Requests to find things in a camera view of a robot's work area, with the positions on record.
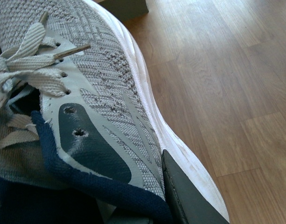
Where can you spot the grey knit sneaker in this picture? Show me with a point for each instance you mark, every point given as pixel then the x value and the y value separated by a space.
pixel 81 136

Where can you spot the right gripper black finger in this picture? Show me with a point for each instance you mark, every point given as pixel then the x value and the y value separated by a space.
pixel 186 203

